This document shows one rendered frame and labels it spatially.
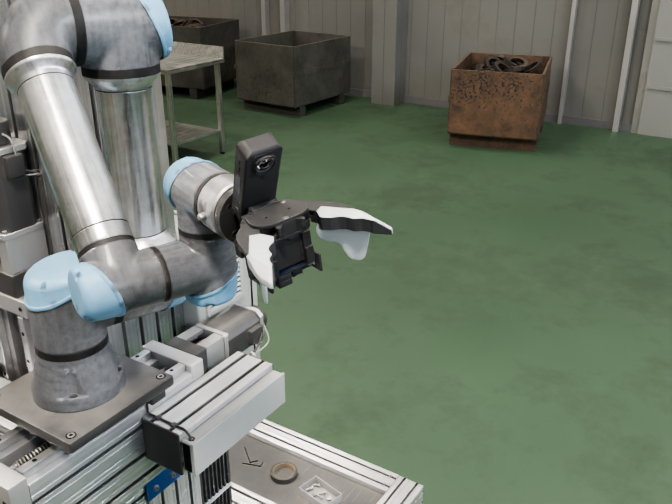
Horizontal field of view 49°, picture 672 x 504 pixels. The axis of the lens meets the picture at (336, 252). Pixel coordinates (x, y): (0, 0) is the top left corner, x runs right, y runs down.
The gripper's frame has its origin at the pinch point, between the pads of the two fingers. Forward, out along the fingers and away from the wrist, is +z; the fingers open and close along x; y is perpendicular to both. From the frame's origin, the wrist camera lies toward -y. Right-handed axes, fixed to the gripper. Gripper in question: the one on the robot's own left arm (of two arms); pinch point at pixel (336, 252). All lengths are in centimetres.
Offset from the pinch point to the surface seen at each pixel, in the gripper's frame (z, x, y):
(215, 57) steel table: -529, -245, 108
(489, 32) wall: -497, -550, 149
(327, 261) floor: -277, -173, 184
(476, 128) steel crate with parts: -397, -426, 198
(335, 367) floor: -179, -108, 175
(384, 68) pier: -591, -480, 184
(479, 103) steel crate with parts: -397, -430, 176
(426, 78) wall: -563, -517, 201
